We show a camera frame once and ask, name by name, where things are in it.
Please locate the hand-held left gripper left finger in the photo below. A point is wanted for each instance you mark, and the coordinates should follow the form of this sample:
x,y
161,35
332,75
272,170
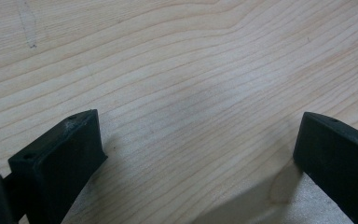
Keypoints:
x,y
59,161

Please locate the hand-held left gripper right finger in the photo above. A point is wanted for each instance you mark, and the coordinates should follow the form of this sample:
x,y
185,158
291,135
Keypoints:
x,y
338,161

